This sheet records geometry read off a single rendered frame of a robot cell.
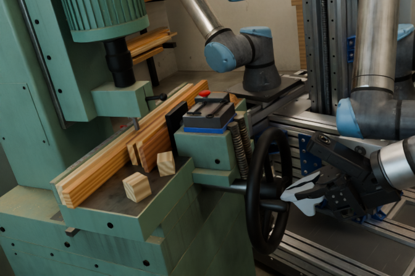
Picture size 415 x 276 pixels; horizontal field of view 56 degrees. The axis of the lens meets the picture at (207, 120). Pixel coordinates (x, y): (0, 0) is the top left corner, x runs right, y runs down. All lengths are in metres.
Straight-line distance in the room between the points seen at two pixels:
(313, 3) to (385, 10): 0.62
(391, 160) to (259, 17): 3.75
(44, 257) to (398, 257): 1.20
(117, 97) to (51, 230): 0.37
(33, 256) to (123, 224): 0.46
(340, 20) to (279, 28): 2.92
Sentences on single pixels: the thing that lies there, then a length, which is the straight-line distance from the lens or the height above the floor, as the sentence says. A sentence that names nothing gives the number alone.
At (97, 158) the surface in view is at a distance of 0.92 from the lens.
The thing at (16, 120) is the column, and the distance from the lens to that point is 1.12.
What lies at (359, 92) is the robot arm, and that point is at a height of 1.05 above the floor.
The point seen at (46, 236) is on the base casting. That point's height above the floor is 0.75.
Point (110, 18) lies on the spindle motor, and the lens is 0.86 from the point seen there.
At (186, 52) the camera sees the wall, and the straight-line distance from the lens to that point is 4.91.
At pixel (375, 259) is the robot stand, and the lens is 1.64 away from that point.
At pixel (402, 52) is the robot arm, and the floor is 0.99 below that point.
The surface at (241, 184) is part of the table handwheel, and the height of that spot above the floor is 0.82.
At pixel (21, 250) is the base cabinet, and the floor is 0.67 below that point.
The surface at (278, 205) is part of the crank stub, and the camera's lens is 0.79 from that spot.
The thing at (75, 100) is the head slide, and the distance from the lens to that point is 1.00.
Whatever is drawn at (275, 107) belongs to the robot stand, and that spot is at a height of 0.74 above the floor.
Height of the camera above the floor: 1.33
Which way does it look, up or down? 23 degrees down
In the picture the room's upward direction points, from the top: 10 degrees counter-clockwise
